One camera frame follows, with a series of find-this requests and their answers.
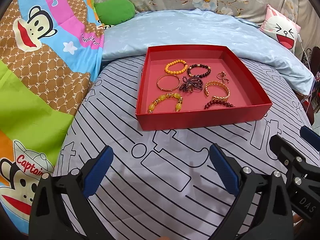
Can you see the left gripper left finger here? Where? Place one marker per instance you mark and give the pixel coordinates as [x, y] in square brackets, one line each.
[89, 177]

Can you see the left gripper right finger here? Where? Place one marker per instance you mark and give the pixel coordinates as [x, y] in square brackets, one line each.
[231, 173]

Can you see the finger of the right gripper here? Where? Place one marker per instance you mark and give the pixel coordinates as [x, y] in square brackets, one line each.
[284, 151]
[311, 137]

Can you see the gold ring pendant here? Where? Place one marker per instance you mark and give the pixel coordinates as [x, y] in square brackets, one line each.
[221, 75]

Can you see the dark garnet bead strand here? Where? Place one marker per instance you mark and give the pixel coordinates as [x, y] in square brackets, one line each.
[191, 84]

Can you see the black bead bracelet gold charm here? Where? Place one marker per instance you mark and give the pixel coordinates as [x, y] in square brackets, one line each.
[199, 70]

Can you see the grey striped bed sheet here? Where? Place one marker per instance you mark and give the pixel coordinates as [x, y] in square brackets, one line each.
[162, 183]

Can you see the white pink cat cushion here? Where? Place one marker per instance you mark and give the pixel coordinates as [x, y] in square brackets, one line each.
[280, 28]

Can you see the red cardboard tray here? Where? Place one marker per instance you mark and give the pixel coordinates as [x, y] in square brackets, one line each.
[156, 109]

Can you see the thin gold bangle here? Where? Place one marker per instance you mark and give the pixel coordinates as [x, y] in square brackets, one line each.
[168, 82]

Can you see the colourful monkey cartoon blanket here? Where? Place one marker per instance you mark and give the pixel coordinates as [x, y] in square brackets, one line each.
[50, 56]

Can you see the light blue quilt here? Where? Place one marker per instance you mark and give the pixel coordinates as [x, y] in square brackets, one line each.
[243, 38]

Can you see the green plush pillow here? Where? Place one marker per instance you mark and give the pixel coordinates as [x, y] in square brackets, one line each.
[114, 12]

